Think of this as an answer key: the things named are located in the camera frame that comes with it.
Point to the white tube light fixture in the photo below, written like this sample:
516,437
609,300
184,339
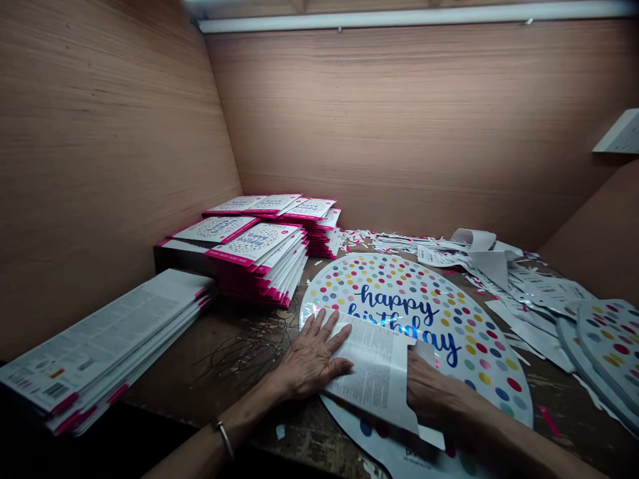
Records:
399,21

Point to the white box on wall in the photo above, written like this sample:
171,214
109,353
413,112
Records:
619,134

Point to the person's left hand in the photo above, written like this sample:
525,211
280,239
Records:
309,359

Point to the round dotted foil balloon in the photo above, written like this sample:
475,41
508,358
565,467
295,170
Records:
424,294

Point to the person's right hand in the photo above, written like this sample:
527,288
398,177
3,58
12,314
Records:
439,394

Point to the stack of white printed cards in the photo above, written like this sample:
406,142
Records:
105,339

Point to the person's right fingers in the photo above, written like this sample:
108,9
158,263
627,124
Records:
417,369

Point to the pink paper strip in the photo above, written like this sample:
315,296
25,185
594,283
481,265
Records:
549,421

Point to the stack of round dotted balloons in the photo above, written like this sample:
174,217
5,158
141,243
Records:
609,339

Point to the white printed card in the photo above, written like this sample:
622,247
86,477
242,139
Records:
372,369

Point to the pile of white paper scraps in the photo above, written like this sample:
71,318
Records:
499,269

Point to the stack of pink-edged balloon packets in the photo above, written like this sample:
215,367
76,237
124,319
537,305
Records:
259,244

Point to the small white paper scrap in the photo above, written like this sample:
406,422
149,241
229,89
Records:
280,431

